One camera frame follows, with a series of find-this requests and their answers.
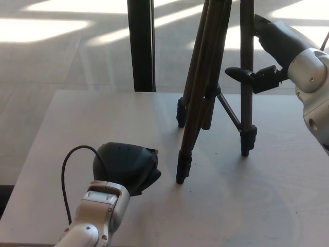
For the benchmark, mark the brown and black camera tripod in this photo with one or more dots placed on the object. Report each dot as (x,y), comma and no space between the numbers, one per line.
(246,38)

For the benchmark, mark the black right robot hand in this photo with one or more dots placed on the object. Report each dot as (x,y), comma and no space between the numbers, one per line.
(282,41)

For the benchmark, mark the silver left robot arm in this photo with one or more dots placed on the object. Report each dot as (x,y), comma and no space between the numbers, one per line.
(100,211)

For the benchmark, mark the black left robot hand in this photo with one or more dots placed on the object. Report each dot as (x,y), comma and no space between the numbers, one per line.
(123,164)

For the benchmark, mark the black upright pillar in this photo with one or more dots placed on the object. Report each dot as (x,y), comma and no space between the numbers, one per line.
(141,38)

